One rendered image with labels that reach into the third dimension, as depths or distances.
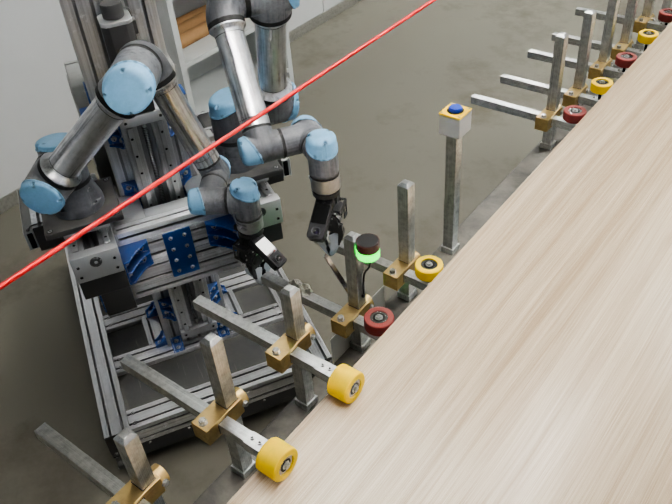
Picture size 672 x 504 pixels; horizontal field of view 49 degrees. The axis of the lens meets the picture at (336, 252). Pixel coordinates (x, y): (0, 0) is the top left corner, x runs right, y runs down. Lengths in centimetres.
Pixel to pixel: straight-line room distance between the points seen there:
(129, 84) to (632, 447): 139
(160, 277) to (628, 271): 141
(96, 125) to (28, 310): 188
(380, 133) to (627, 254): 247
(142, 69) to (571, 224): 128
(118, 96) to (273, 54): 48
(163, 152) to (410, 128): 237
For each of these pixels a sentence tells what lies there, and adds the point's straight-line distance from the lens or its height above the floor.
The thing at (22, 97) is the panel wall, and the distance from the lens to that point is 428.
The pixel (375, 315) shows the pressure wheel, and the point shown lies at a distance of 196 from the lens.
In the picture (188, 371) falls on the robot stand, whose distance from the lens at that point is 286.
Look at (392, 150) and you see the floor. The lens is 427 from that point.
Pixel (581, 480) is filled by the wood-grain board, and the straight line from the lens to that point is 169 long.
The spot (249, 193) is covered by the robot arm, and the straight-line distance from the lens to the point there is 198.
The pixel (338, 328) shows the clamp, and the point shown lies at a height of 85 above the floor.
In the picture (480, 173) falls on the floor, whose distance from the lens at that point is 408.
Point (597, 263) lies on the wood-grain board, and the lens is 217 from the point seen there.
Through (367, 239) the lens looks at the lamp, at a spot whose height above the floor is 111.
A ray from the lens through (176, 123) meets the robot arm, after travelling 204.
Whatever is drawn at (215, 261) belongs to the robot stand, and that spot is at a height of 73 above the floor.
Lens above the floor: 229
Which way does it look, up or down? 40 degrees down
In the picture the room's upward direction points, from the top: 5 degrees counter-clockwise
